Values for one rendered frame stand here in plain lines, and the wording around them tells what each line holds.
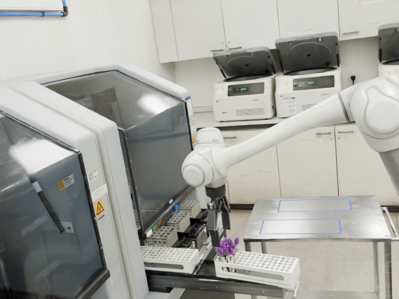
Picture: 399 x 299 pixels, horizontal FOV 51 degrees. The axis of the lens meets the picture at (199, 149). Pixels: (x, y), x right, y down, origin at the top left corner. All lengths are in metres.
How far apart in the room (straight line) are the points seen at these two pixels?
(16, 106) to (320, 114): 0.97
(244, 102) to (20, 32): 1.96
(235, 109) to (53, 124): 2.65
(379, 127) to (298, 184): 2.82
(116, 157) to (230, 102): 2.46
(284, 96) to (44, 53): 1.98
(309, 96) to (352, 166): 0.71
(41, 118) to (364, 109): 0.96
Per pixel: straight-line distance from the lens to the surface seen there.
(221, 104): 3.90
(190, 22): 4.22
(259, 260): 1.60
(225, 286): 1.65
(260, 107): 3.80
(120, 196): 1.54
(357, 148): 3.79
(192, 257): 1.70
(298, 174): 3.91
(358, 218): 2.01
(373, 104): 1.15
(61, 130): 1.39
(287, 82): 3.78
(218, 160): 1.30
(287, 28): 3.98
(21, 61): 2.83
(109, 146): 1.49
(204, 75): 4.57
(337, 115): 1.37
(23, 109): 1.47
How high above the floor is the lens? 1.68
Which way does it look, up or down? 15 degrees down
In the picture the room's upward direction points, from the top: 8 degrees counter-clockwise
